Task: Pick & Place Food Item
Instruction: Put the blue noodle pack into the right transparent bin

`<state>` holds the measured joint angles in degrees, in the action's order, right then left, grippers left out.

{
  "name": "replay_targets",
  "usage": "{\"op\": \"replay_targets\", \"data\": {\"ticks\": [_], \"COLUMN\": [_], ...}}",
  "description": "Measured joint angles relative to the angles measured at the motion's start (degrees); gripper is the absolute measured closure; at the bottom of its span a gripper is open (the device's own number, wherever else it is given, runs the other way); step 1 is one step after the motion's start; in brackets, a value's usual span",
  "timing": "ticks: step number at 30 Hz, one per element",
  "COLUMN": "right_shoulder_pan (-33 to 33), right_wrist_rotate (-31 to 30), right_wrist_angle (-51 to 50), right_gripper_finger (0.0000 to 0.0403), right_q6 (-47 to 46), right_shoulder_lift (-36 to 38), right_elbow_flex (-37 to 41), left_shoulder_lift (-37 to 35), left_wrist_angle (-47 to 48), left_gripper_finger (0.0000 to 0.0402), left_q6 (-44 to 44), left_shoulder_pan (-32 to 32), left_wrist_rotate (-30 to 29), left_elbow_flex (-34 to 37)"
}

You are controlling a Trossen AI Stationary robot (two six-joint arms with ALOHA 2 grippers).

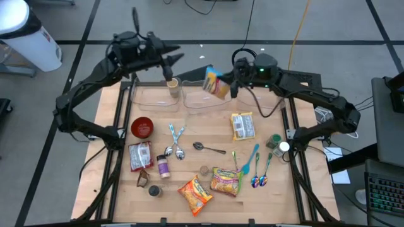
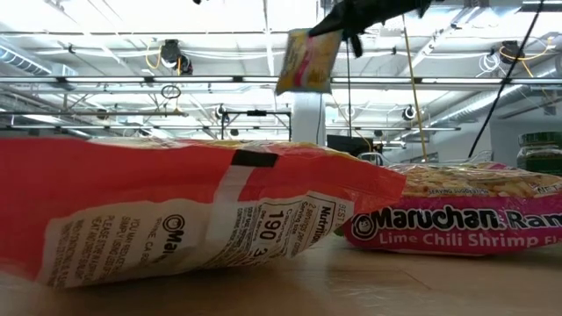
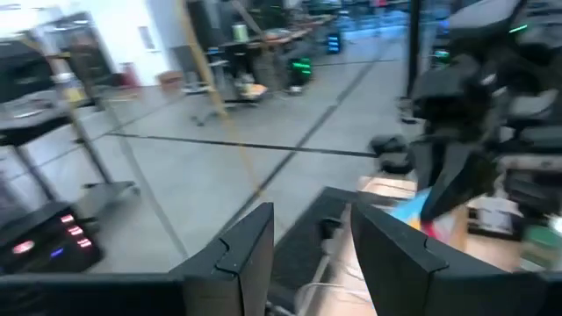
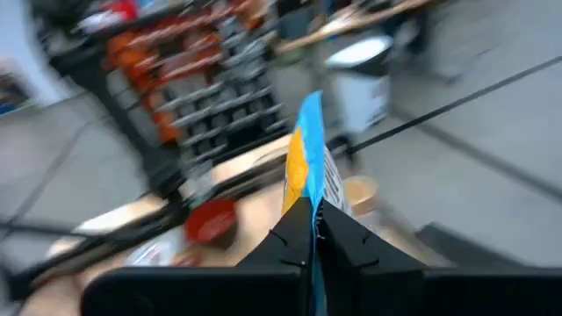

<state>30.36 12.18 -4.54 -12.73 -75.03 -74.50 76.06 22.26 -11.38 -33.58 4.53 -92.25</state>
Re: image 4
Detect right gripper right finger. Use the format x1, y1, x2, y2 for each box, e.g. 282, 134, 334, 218
315, 199, 429, 269

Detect black storage rack orange bins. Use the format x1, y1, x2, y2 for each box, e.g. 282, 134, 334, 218
39, 0, 292, 198

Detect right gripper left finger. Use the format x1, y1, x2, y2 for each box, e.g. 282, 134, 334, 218
236, 196, 316, 269

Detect tan lid spice jar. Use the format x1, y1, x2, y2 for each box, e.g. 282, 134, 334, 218
342, 175, 381, 217

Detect red bowl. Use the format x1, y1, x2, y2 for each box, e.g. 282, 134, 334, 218
184, 197, 238, 245

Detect wooden background table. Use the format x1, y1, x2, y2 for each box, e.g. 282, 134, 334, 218
276, 0, 434, 56

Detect white trash can black liner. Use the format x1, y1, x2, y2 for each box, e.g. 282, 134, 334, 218
324, 34, 394, 133

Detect blue ramen noodle packet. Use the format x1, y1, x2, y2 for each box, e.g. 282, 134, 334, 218
281, 90, 352, 316

